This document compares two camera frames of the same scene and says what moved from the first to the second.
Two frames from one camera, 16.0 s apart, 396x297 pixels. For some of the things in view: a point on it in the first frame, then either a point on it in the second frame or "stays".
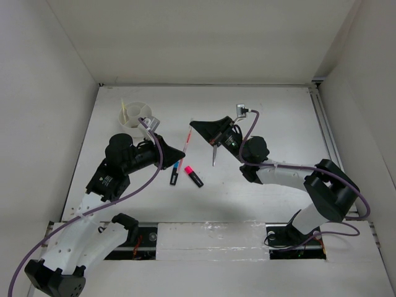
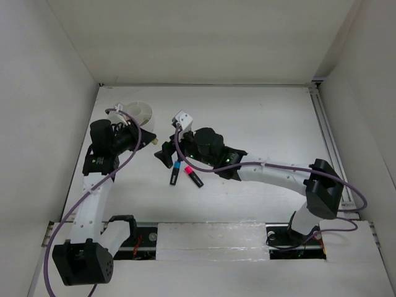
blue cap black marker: (174, 174) stays
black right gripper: (210, 130) -> (166, 154)
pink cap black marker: (191, 173) stays
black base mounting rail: (142, 245) stays
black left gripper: (171, 154) -> (130, 127)
